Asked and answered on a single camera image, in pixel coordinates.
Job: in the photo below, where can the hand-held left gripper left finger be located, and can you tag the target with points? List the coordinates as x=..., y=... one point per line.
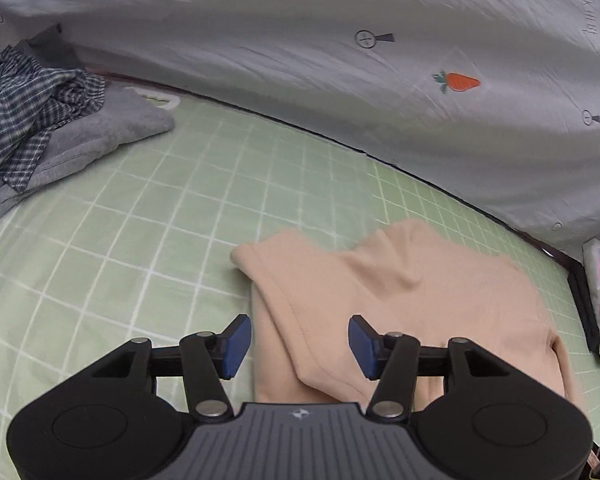
x=236, y=347

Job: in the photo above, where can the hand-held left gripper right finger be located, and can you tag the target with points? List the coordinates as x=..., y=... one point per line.
x=364, y=347

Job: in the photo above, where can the peach garment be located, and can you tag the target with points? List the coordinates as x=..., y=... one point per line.
x=405, y=310

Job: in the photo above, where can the green grid cutting mat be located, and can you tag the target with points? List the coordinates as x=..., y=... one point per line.
x=190, y=200

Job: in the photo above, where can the black folded garment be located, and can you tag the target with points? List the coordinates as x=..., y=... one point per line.
x=582, y=305

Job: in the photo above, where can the grey sweatshirt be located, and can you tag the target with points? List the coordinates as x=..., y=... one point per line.
x=100, y=127

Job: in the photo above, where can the white green printed cloth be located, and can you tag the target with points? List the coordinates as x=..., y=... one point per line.
x=162, y=99

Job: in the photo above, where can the grey printed quilt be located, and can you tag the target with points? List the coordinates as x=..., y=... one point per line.
x=300, y=35

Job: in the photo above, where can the blue plaid shirt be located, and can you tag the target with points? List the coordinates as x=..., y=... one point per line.
x=25, y=105

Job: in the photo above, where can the dark grey cloth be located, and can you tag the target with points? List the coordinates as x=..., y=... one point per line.
x=50, y=47

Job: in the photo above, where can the dark bed frame edge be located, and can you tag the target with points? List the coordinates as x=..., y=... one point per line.
x=410, y=175

